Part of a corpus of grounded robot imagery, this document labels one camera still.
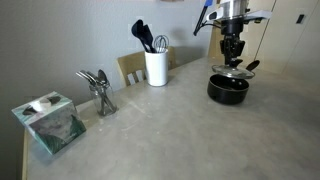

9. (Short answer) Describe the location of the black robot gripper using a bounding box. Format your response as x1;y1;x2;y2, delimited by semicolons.
220;25;245;67

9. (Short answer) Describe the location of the glass pot lid black knob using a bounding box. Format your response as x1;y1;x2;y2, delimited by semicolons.
212;60;260;79

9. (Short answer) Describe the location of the white utensil holder crock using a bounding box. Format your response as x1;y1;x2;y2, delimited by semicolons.
145;50;169;87

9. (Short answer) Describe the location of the black plastic spatula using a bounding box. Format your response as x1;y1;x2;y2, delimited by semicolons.
144;25;156;53

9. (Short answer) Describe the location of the black plastic ladle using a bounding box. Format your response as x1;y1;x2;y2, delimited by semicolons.
131;19;149;52

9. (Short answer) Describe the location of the metal spoon in jar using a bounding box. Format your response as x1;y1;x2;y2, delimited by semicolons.
98;69;110;87

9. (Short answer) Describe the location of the glass jar of cutlery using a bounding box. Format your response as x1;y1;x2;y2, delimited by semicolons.
89;85;117;116

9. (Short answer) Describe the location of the green patterned tissue box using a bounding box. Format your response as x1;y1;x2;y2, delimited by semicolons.
12;91;86;155

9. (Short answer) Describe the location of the black saucepan with handle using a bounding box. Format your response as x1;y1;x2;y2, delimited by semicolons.
207;71;249;105

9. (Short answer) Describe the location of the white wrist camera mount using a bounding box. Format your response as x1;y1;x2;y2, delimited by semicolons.
193;0;272;36

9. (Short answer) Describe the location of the metal wire whisk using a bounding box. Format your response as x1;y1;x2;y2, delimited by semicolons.
153;35;169;53

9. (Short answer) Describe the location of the black door handle plate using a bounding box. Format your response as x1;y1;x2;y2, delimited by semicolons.
296;14;305;24

